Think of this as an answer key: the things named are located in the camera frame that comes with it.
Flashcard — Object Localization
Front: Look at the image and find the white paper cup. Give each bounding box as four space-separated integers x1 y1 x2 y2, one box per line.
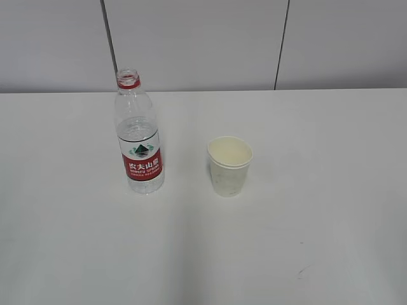
207 136 253 198

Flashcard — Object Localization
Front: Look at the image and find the clear Nongfu Spring water bottle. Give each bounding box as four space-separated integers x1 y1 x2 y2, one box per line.
114 69 164 194

